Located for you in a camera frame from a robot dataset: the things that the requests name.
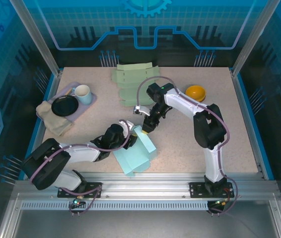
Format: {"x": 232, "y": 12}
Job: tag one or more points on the light blue paper box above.
{"x": 135, "y": 158}

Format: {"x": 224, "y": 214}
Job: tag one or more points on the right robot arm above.
{"x": 210, "y": 124}

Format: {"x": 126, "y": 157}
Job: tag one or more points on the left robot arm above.
{"x": 43, "y": 163}

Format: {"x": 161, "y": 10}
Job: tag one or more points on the green flat paper box sheet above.
{"x": 133, "y": 65}

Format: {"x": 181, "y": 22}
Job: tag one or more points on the yellow ceramic bowl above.
{"x": 193, "y": 91}

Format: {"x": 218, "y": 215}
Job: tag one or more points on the purple plastic tray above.
{"x": 83, "y": 110}

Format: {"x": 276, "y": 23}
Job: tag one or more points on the light blue mug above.
{"x": 84, "y": 95}

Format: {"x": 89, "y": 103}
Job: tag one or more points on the black round plate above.
{"x": 64, "y": 106}

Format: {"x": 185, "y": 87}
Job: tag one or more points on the beige cloth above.
{"x": 53, "y": 124}

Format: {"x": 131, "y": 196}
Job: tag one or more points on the yellow wooden utensil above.
{"x": 69, "y": 91}

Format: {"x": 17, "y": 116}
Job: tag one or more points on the power connector with LED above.
{"x": 220, "y": 202}
{"x": 77, "y": 200}

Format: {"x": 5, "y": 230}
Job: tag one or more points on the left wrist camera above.
{"x": 128, "y": 126}

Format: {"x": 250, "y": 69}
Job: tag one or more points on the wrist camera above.
{"x": 128, "y": 126}
{"x": 141, "y": 109}

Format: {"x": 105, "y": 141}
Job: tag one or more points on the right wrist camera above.
{"x": 141, "y": 109}

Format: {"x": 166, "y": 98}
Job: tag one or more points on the aluminium frame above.
{"x": 143, "y": 186}

